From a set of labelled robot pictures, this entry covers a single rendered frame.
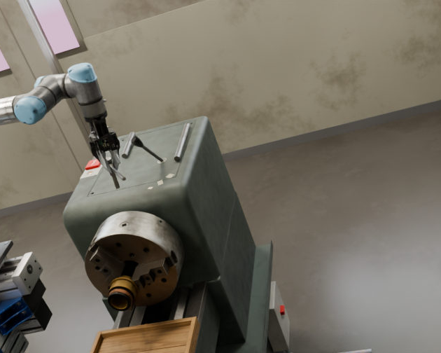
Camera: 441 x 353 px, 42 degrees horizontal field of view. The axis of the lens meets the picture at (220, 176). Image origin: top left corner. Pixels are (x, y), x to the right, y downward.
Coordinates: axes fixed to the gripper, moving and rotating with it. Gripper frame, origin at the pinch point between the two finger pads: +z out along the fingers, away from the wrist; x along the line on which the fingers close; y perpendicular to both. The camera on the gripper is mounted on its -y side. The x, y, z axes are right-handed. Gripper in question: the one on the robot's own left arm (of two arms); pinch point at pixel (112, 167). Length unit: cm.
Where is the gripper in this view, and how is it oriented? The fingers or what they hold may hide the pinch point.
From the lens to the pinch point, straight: 189.9
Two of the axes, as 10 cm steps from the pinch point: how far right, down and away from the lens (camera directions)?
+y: 4.0, 3.8, -8.3
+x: 8.9, -3.6, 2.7
